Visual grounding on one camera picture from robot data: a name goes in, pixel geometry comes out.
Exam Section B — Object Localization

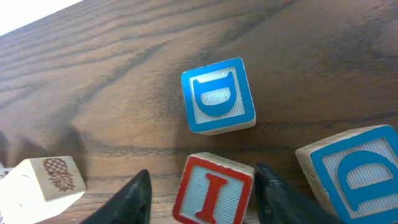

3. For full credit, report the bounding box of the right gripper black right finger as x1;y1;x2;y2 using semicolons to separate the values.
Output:
254;163;343;224

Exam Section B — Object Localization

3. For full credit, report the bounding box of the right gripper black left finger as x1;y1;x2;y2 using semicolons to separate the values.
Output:
81;169;152;224

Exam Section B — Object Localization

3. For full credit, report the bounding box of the red letter I block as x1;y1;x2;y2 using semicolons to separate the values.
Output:
172;152;255;224

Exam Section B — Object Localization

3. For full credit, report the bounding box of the blue letter Q block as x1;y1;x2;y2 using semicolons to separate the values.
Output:
295;125;397;223

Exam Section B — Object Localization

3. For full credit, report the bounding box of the yellow block right of pair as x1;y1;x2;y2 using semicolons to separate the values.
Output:
1;156;86;223

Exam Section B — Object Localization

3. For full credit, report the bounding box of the blue letter D block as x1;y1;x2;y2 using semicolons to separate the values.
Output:
181;57;256;135

